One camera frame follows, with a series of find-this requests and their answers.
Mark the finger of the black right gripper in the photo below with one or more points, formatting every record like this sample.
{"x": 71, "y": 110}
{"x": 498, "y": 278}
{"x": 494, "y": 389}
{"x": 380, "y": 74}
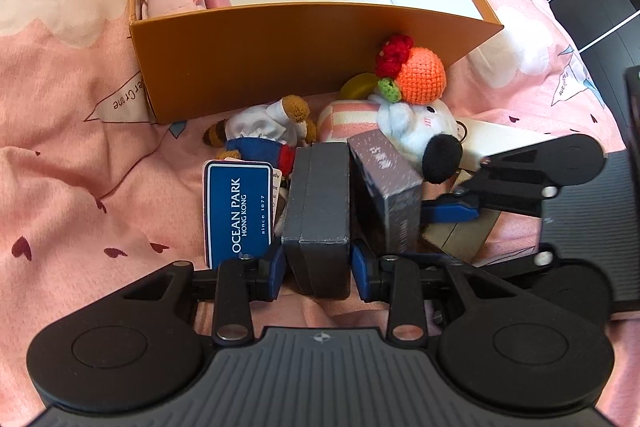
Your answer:
{"x": 575, "y": 285}
{"x": 519, "y": 181}

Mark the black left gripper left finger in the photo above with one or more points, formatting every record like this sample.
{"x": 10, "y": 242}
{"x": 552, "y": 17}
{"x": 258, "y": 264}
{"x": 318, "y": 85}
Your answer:
{"x": 240, "y": 283}

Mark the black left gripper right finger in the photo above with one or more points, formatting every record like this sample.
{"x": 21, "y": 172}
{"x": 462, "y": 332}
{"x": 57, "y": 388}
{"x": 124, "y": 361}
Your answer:
{"x": 396, "y": 281}

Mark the dark grey rectangular box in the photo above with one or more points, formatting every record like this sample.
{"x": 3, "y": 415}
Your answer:
{"x": 316, "y": 233}

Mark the orange crochet ball with strawberry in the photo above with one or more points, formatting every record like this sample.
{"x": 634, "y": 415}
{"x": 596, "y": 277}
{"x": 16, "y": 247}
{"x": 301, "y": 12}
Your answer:
{"x": 408, "y": 73}

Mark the yellow tape measure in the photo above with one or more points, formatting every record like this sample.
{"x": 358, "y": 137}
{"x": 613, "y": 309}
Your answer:
{"x": 359, "y": 87}

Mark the brown kraft cardboard box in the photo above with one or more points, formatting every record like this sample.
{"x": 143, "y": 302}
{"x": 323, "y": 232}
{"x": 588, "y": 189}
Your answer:
{"x": 457, "y": 233}

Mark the blue Ocean Park tag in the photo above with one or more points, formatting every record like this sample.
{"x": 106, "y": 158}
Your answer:
{"x": 237, "y": 210}

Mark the white mouse plush toy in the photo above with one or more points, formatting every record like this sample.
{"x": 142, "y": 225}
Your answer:
{"x": 426, "y": 135}

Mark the small raccoon plush toy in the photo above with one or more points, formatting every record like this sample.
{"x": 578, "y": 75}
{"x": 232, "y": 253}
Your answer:
{"x": 269, "y": 132}

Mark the pink printed duvet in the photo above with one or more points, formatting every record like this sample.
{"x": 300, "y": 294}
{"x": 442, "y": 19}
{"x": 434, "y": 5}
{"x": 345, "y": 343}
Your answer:
{"x": 88, "y": 206}

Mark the orange cardboard storage box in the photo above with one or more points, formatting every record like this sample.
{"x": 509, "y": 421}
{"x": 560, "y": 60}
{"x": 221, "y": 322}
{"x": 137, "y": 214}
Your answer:
{"x": 249, "y": 52}

